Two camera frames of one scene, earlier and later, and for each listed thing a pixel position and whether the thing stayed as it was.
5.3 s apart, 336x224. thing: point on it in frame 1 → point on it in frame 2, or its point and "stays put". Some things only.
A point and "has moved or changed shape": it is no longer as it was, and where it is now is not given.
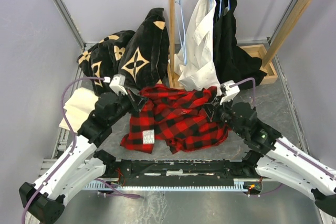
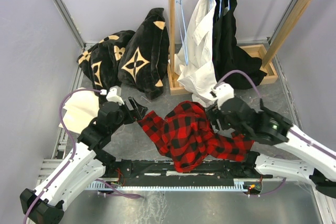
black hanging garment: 232,65 stays put
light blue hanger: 180,8 stays put
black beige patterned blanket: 140,58 stays put
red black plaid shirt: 180,117 has moved or changed shape
